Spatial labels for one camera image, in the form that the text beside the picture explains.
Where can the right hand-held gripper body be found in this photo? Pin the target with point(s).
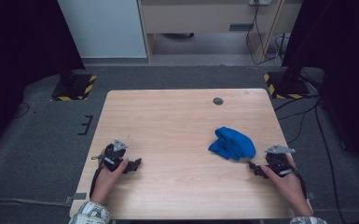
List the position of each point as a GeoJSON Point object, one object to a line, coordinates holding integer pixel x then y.
{"type": "Point", "coordinates": [276, 161]}

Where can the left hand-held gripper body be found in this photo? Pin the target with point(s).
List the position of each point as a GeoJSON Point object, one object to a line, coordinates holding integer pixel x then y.
{"type": "Point", "coordinates": [115, 152]}

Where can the blue cloth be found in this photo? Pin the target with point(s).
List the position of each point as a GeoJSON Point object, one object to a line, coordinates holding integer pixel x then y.
{"type": "Point", "coordinates": [233, 143]}

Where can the person's left hand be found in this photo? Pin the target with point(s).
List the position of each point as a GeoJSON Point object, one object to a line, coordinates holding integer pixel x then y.
{"type": "Point", "coordinates": [107, 180]}

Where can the person's right hand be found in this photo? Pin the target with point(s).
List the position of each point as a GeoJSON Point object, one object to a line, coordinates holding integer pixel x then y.
{"type": "Point", "coordinates": [287, 186]}

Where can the black floor tape mark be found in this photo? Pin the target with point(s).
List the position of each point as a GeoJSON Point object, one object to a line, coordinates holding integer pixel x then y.
{"type": "Point", "coordinates": [88, 124]}

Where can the grey round table grommet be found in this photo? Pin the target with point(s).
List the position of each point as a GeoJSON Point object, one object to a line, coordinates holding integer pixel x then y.
{"type": "Point", "coordinates": [218, 101]}

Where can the black stand base yellow stripes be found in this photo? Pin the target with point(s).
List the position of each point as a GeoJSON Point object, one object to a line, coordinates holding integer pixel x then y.
{"type": "Point", "coordinates": [74, 88]}
{"type": "Point", "coordinates": [287, 87]}

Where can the white panel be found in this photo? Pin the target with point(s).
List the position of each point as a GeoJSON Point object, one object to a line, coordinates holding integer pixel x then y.
{"type": "Point", "coordinates": [105, 28]}

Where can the black curtain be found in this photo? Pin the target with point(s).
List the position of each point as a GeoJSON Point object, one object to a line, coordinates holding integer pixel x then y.
{"type": "Point", "coordinates": [18, 46]}
{"type": "Point", "coordinates": [345, 46]}

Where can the light wooden cabinet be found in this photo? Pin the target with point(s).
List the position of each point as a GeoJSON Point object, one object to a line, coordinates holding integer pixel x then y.
{"type": "Point", "coordinates": [199, 18]}

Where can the white power strip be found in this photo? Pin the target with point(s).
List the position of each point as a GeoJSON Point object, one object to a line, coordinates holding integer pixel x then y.
{"type": "Point", "coordinates": [259, 2]}

